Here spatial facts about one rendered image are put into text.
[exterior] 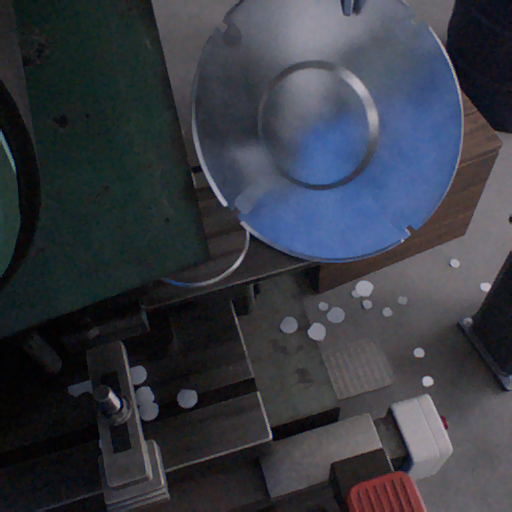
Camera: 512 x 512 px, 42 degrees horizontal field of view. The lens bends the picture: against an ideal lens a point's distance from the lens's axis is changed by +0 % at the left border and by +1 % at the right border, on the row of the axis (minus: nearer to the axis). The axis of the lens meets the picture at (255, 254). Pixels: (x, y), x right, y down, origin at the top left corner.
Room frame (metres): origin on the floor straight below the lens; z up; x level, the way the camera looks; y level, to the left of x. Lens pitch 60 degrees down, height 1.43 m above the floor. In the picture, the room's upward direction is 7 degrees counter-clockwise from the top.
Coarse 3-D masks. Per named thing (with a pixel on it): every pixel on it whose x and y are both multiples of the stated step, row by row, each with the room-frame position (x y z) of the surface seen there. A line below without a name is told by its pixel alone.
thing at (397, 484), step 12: (372, 480) 0.13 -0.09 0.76; (384, 480) 0.12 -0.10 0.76; (396, 480) 0.12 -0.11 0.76; (408, 480) 0.12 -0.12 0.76; (348, 492) 0.12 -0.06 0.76; (360, 492) 0.12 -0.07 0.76; (372, 492) 0.11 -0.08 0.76; (384, 492) 0.11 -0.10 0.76; (396, 492) 0.11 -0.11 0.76; (408, 492) 0.11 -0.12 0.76; (348, 504) 0.11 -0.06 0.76; (360, 504) 0.11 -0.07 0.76; (372, 504) 0.10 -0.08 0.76; (384, 504) 0.10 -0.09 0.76; (396, 504) 0.10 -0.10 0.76; (408, 504) 0.10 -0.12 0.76; (420, 504) 0.10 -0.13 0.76
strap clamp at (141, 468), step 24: (96, 360) 0.28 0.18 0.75; (120, 360) 0.28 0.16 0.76; (96, 384) 0.25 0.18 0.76; (120, 384) 0.25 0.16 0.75; (96, 408) 0.23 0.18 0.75; (120, 408) 0.22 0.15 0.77; (120, 432) 0.20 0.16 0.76; (120, 456) 0.18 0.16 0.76; (144, 456) 0.17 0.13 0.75; (120, 480) 0.15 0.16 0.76; (144, 480) 0.15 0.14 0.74; (120, 504) 0.14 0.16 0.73; (144, 504) 0.13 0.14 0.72
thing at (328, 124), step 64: (256, 0) 0.54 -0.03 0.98; (320, 0) 0.52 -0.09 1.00; (384, 0) 0.49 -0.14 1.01; (256, 64) 0.51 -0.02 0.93; (320, 64) 0.48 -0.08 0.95; (384, 64) 0.45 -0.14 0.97; (448, 64) 0.43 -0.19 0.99; (192, 128) 0.50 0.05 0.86; (256, 128) 0.47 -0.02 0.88; (320, 128) 0.44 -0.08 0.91; (384, 128) 0.42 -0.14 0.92; (448, 128) 0.39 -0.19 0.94; (256, 192) 0.43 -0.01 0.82; (320, 192) 0.40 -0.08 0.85; (384, 192) 0.38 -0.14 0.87; (320, 256) 0.36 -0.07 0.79
